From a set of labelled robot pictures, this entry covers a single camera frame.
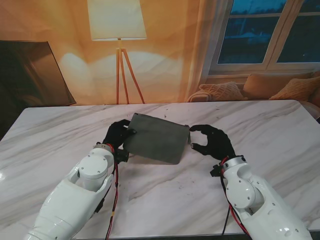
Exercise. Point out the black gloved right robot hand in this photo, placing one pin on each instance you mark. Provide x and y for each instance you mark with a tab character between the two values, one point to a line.
217	145

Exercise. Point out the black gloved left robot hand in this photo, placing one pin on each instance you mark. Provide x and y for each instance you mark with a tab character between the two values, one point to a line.
117	135

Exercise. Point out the grey suede zip pouch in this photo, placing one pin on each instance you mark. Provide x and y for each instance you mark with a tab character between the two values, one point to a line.
157	140

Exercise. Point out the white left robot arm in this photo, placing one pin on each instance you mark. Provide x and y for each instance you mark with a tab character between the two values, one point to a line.
75	195

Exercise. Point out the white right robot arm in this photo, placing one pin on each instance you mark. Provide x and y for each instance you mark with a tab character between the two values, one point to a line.
257	197

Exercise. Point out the printed living room backdrop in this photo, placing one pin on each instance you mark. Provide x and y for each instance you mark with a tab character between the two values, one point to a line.
162	62

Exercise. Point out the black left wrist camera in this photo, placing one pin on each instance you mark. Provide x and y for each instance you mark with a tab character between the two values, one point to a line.
121	155

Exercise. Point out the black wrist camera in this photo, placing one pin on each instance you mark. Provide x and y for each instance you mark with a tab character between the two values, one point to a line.
216	171
121	155

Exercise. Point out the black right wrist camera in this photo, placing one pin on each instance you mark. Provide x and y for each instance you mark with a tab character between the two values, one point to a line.
216	171

